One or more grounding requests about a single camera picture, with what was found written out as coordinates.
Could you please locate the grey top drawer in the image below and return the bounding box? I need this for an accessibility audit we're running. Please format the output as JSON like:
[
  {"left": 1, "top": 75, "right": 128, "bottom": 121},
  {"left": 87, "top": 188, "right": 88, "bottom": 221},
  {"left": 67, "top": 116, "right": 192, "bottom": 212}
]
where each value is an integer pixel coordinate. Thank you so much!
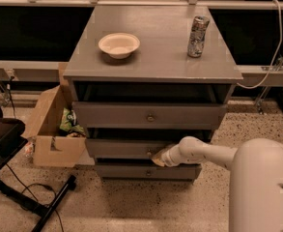
[{"left": 72, "top": 101, "right": 227, "bottom": 130}]

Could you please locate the grey drawer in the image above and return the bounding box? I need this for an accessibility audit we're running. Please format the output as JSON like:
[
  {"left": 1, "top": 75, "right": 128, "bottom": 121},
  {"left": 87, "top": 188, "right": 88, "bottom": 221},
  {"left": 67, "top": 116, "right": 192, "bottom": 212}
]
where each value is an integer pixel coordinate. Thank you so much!
[
  {"left": 84, "top": 128, "right": 212, "bottom": 160},
  {"left": 72, "top": 101, "right": 227, "bottom": 130},
  {"left": 95, "top": 159, "right": 202, "bottom": 181}
]

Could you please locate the crushed silver drink can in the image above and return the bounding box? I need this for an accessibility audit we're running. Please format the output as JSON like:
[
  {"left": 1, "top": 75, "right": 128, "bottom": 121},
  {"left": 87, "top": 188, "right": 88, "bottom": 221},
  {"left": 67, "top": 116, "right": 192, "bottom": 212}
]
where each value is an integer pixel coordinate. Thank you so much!
[{"left": 187, "top": 15, "right": 210, "bottom": 58}]

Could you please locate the white cable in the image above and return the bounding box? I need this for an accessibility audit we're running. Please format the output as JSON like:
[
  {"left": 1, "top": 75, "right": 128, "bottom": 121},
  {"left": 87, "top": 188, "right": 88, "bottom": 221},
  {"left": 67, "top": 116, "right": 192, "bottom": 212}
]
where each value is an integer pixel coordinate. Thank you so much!
[{"left": 236, "top": 0, "right": 283, "bottom": 90}]

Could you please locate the green snack bag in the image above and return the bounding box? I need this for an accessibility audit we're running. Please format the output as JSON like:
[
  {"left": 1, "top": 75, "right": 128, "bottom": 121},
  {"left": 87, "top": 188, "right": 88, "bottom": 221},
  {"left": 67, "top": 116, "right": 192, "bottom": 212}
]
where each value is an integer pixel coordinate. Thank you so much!
[{"left": 59, "top": 108, "right": 85, "bottom": 136}]

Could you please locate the white paper bowl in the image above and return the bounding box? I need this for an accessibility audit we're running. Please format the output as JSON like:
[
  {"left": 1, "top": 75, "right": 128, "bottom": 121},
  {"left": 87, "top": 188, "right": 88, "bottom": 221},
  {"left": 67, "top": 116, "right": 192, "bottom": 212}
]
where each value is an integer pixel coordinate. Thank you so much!
[{"left": 99, "top": 33, "right": 140, "bottom": 59}]

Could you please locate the open cardboard box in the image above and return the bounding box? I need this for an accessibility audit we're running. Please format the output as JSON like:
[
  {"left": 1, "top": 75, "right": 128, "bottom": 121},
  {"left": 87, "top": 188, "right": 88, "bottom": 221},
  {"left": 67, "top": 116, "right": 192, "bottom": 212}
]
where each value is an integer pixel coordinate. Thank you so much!
[{"left": 22, "top": 63, "right": 95, "bottom": 167}]

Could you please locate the black floor cable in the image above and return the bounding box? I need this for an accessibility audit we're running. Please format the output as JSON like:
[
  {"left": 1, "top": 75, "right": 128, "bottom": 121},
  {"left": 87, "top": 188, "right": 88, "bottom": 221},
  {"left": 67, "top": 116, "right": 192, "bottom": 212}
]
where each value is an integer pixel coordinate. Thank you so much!
[{"left": 4, "top": 163, "right": 66, "bottom": 232}]

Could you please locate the black chair with stand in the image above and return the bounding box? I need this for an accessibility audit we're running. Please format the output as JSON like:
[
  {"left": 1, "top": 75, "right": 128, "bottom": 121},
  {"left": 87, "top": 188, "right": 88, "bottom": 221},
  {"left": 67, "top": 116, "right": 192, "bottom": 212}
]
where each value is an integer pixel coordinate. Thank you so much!
[{"left": 0, "top": 107, "right": 75, "bottom": 232}]

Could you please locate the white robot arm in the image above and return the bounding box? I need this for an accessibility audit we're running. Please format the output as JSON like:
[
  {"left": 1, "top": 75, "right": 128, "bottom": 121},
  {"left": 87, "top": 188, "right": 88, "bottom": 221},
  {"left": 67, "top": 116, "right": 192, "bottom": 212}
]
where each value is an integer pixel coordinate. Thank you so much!
[{"left": 152, "top": 136, "right": 283, "bottom": 232}]

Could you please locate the grey metal railing frame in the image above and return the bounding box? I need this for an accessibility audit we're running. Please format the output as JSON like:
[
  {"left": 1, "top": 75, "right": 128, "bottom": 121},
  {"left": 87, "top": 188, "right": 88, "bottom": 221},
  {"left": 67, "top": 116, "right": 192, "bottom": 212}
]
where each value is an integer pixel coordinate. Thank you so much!
[{"left": 0, "top": 0, "right": 283, "bottom": 85}]

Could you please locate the grey bottom drawer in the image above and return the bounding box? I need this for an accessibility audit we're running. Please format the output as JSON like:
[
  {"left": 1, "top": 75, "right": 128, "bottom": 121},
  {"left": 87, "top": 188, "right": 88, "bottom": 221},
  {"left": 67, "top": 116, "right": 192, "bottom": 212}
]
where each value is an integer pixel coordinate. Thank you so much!
[{"left": 95, "top": 159, "right": 202, "bottom": 181}]

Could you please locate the grey wooden drawer cabinet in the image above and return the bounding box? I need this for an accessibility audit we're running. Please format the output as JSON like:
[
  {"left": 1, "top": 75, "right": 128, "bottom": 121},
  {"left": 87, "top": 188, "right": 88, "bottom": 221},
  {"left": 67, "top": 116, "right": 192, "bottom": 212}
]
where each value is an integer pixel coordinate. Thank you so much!
[{"left": 64, "top": 5, "right": 242, "bottom": 181}]

